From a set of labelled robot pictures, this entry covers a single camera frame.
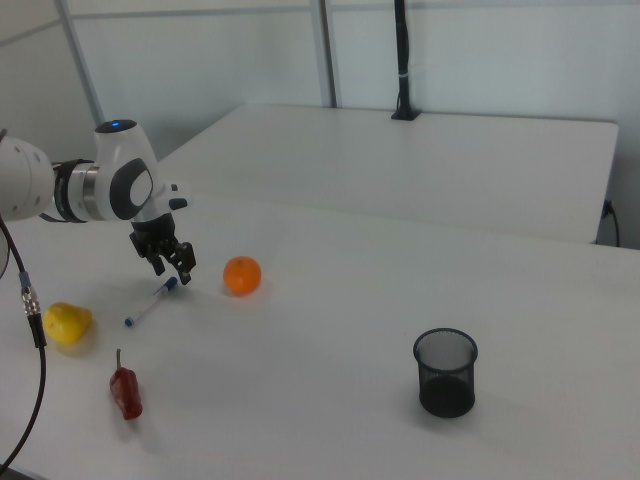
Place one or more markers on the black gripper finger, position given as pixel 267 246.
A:
pixel 185 262
pixel 157 265

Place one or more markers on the orange tangerine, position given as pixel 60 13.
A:
pixel 242 275

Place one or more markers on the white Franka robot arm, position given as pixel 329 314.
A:
pixel 120 165

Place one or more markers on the black mesh pen cup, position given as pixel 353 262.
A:
pixel 445 390

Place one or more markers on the yellow pear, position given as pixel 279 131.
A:
pixel 65 322

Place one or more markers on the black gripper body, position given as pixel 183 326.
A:
pixel 155 235

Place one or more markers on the black stand with white band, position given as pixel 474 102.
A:
pixel 404 65

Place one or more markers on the red chili pepper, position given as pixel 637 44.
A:
pixel 127 392

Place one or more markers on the blue white marker pen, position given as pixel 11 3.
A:
pixel 150 302

